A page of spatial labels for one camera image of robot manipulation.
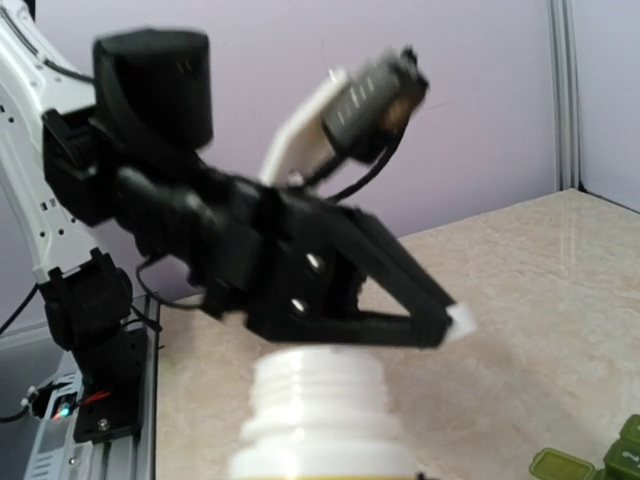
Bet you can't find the small white pill bottle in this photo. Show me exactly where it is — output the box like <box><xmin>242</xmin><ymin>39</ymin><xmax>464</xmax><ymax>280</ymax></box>
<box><xmin>225</xmin><ymin>346</ymin><xmax>419</xmax><ymax>479</ymax></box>

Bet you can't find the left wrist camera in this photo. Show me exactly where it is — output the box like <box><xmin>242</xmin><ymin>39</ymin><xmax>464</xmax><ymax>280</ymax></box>
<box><xmin>258</xmin><ymin>46</ymin><xmax>429</xmax><ymax>188</ymax></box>

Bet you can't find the green weekly pill organizer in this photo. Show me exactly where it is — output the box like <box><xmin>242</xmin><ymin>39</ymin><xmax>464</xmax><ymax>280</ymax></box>
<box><xmin>529</xmin><ymin>412</ymin><xmax>640</xmax><ymax>480</ymax></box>

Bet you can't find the white pill bottle cap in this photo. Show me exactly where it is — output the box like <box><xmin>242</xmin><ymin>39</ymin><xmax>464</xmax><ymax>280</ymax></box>
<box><xmin>445</xmin><ymin>303</ymin><xmax>477</xmax><ymax>343</ymax></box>

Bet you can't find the left aluminium frame post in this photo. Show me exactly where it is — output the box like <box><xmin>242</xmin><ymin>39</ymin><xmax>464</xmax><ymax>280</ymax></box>
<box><xmin>546</xmin><ymin>0</ymin><xmax>583</xmax><ymax>191</ymax></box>

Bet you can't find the front aluminium rail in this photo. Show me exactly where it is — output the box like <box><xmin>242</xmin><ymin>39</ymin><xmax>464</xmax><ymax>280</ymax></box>
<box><xmin>23</xmin><ymin>297</ymin><xmax>160</xmax><ymax>479</ymax></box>

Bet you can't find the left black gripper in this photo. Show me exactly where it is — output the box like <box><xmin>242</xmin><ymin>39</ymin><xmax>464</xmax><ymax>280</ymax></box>
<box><xmin>200</xmin><ymin>187</ymin><xmax>455</xmax><ymax>349</ymax></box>

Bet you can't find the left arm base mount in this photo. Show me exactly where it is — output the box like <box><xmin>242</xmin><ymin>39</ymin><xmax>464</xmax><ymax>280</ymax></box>
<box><xmin>72</xmin><ymin>327</ymin><xmax>149</xmax><ymax>444</ymax></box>

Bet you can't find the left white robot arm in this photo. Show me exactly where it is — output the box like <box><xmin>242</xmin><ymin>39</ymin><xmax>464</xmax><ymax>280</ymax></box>
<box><xmin>1</xmin><ymin>1</ymin><xmax>469</xmax><ymax>351</ymax></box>

